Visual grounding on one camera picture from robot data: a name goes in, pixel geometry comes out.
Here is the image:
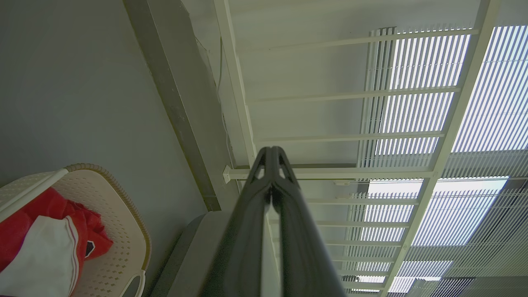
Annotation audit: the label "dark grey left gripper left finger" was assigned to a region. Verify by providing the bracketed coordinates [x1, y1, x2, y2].
[201, 146, 273, 297]

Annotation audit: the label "white garment with red stripes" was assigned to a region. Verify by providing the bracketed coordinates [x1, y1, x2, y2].
[0, 215, 80, 297]

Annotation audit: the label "cream perforated plastic laundry basket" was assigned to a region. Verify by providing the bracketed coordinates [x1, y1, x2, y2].
[0, 163, 152, 297]

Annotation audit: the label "white vertical window blinds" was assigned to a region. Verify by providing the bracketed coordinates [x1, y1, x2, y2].
[342, 25, 528, 297]

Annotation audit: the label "white metal railing frame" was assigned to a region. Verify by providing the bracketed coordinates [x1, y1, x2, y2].
[212, 0, 502, 297]

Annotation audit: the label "red garment with white trim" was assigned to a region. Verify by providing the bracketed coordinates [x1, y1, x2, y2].
[0, 188, 114, 273]

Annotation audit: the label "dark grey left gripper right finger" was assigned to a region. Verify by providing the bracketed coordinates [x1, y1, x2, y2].
[270, 146, 346, 297]

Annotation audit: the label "grey fabric sofa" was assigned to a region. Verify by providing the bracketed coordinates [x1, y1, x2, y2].
[151, 211, 285, 297]

